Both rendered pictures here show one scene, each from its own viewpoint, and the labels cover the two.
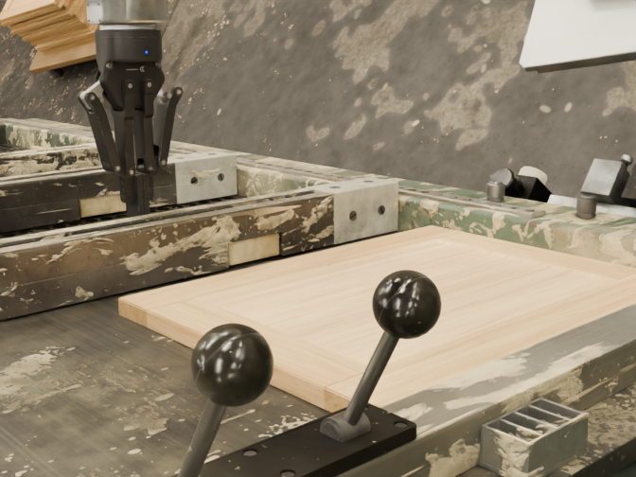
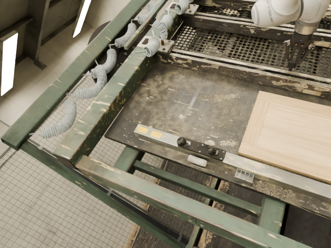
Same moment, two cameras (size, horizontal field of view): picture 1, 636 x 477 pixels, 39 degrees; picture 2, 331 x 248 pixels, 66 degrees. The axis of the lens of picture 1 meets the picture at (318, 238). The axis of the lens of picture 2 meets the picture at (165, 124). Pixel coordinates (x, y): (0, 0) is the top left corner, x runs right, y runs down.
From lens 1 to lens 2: 0.85 m
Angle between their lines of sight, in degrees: 71
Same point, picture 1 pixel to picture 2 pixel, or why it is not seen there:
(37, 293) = (250, 79)
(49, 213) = not seen: hidden behind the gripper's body
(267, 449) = (204, 146)
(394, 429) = (218, 158)
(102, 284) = (265, 83)
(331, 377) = (247, 140)
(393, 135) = not seen: outside the picture
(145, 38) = (302, 37)
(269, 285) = (288, 108)
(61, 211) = not seen: hidden behind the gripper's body
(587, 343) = (282, 176)
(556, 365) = (265, 173)
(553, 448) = (241, 180)
